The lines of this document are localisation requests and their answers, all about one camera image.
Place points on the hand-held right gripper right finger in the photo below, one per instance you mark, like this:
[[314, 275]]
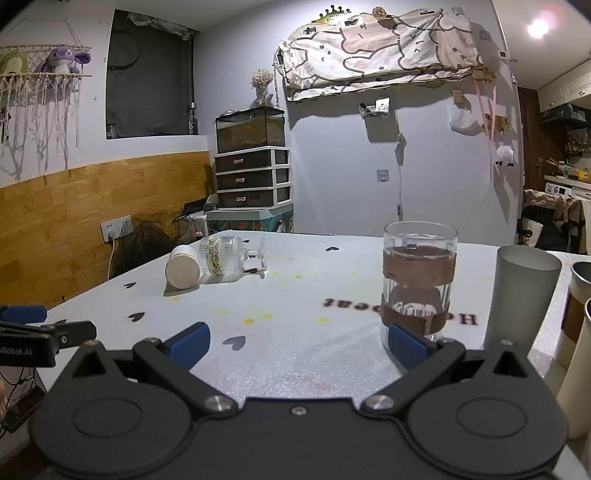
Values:
[[407, 347]]

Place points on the white macrame hanging net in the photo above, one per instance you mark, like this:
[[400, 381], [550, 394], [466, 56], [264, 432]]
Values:
[[41, 106]]

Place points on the white wall switch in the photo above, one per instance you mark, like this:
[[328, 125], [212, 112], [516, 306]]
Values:
[[382, 176]]

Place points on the glass cup with brown bands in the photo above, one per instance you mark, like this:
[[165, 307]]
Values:
[[418, 272]]

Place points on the white plastic drawer unit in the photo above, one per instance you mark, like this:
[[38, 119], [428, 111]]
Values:
[[251, 177]]

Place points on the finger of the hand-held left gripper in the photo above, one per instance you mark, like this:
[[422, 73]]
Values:
[[23, 314], [76, 333]]

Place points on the printed blanket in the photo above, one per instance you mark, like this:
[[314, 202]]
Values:
[[383, 50]]

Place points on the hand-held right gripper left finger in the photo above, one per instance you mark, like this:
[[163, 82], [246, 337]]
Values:
[[188, 345]]

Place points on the cup with brown sleeve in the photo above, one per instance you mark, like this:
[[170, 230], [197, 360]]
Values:
[[577, 318]]

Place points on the ceiling lamp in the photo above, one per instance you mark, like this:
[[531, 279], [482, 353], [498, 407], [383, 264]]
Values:
[[539, 24]]

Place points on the purple plush toy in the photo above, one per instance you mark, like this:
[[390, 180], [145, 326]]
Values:
[[62, 59]]

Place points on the gold crown decoration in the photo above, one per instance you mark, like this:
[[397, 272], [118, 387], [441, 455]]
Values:
[[331, 14]]

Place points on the cream metal-rimmed cup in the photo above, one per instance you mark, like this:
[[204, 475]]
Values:
[[577, 397]]

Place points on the white hanging bag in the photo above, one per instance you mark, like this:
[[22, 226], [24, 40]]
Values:
[[464, 121]]

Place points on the grey cup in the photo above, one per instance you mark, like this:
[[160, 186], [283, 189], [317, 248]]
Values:
[[519, 300]]

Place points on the chair with clothes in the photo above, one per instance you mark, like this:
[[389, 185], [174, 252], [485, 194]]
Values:
[[551, 217]]

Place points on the white washing machine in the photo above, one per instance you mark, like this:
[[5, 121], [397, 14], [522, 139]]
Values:
[[568, 190]]

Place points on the glass fish tank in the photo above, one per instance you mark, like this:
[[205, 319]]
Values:
[[249, 131]]

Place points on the green plush toy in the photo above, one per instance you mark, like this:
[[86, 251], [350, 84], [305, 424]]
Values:
[[11, 62]]

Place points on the clear bottle with white cap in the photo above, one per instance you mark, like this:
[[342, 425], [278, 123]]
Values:
[[224, 254]]

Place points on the white hanging plush toy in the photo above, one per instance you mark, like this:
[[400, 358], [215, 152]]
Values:
[[504, 155]]

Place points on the dark covered window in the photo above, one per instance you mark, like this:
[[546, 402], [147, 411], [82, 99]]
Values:
[[147, 78]]

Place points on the white wall socket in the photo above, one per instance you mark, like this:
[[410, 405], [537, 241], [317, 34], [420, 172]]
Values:
[[117, 229]]

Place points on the black mesh net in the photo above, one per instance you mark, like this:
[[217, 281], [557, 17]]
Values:
[[147, 242]]

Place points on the dried flowers in vase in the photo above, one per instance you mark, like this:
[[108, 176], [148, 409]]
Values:
[[262, 83]]

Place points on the white cup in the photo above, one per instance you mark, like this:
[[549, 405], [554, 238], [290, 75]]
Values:
[[183, 270]]

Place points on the black laptop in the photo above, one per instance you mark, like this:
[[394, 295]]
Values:
[[193, 208]]

